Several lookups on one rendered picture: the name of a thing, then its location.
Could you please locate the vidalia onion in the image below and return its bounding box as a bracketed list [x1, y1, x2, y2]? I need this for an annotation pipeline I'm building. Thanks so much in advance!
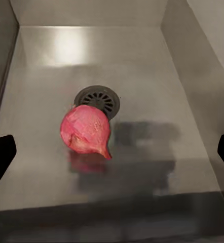
[60, 104, 112, 160]

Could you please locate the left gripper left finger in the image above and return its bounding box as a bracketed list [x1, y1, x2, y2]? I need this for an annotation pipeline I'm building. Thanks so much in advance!
[0, 135, 17, 180]

